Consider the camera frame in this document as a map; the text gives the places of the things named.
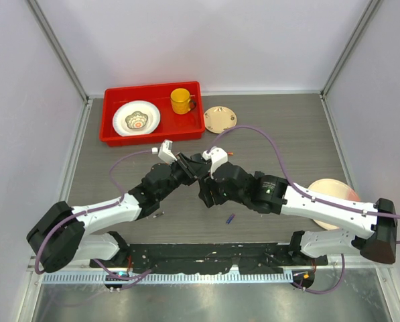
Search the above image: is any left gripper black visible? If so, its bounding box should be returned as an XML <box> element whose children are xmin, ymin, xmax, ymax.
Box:
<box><xmin>157</xmin><ymin>152</ymin><xmax>210</xmax><ymax>201</ymax></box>

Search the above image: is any black remote control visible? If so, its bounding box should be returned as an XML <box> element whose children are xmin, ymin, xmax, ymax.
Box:
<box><xmin>190</xmin><ymin>153</ymin><xmax>211</xmax><ymax>171</ymax></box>

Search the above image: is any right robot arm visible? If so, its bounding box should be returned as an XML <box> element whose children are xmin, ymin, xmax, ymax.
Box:
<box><xmin>198</xmin><ymin>162</ymin><xmax>397</xmax><ymax>265</ymax></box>

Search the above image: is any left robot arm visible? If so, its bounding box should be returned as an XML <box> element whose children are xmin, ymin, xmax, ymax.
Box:
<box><xmin>26</xmin><ymin>153</ymin><xmax>210</xmax><ymax>275</ymax></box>

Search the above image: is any red plastic tray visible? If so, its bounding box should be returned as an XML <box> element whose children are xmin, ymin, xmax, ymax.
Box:
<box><xmin>99</xmin><ymin>81</ymin><xmax>205</xmax><ymax>147</ymax></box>

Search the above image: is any beige floral saucer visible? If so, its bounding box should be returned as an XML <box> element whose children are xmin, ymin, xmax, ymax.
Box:
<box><xmin>204</xmin><ymin>106</ymin><xmax>237</xmax><ymax>134</ymax></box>

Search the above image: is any yellow mug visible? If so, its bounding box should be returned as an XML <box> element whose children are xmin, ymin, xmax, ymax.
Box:
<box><xmin>170</xmin><ymin>88</ymin><xmax>197</xmax><ymax>115</ymax></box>

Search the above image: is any white paper plate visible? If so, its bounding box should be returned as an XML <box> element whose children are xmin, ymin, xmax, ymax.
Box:
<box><xmin>113</xmin><ymin>100</ymin><xmax>161</xmax><ymax>137</ymax></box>

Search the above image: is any pink rimmed plate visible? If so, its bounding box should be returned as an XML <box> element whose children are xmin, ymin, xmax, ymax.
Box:
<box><xmin>306</xmin><ymin>178</ymin><xmax>360</xmax><ymax>231</ymax></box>

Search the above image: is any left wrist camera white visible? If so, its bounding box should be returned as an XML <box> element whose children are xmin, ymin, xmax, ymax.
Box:
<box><xmin>151</xmin><ymin>140</ymin><xmax>176</xmax><ymax>164</ymax></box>

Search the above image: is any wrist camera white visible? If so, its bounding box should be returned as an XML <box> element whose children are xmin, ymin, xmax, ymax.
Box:
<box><xmin>202</xmin><ymin>146</ymin><xmax>228</xmax><ymax>178</ymax></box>
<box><xmin>151</xmin><ymin>140</ymin><xmax>176</xmax><ymax>164</ymax></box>

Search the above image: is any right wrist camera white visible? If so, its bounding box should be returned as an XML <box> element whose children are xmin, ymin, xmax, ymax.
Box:
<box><xmin>202</xmin><ymin>146</ymin><xmax>228</xmax><ymax>178</ymax></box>

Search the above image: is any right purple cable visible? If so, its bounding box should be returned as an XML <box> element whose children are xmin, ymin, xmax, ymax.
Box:
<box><xmin>209</xmin><ymin>125</ymin><xmax>400</xmax><ymax>296</ymax></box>

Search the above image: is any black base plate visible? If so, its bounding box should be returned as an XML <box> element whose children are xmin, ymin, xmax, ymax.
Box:
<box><xmin>101</xmin><ymin>243</ymin><xmax>328</xmax><ymax>275</ymax></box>

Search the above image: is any white slotted cable duct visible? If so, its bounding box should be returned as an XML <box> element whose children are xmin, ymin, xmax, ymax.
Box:
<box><xmin>42</xmin><ymin>270</ymin><xmax>293</xmax><ymax>285</ymax></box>

